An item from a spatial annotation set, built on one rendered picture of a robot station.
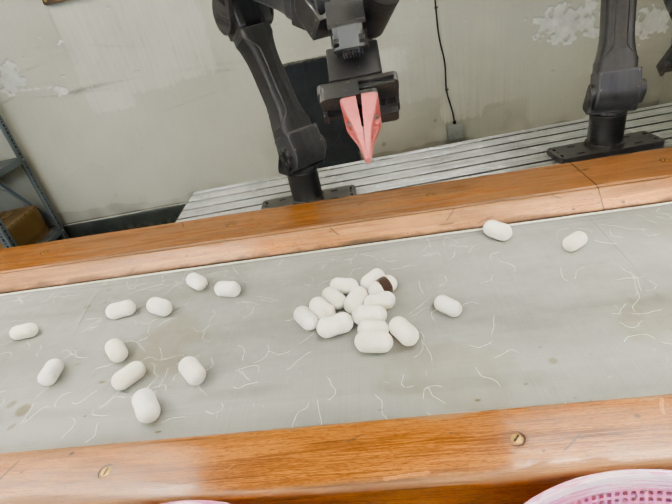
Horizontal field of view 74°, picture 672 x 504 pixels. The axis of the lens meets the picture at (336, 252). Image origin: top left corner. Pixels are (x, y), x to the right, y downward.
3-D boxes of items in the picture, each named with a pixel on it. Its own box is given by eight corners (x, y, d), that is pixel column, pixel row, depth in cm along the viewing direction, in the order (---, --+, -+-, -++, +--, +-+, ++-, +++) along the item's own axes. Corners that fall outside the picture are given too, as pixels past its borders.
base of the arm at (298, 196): (351, 164, 85) (349, 152, 91) (249, 183, 87) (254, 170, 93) (358, 201, 89) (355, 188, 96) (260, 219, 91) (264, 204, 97)
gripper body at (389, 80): (399, 82, 54) (390, 34, 57) (316, 97, 55) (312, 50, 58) (401, 114, 60) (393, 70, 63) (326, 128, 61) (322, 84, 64)
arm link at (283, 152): (325, 134, 85) (309, 130, 90) (286, 149, 82) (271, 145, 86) (331, 165, 89) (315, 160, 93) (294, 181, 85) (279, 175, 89)
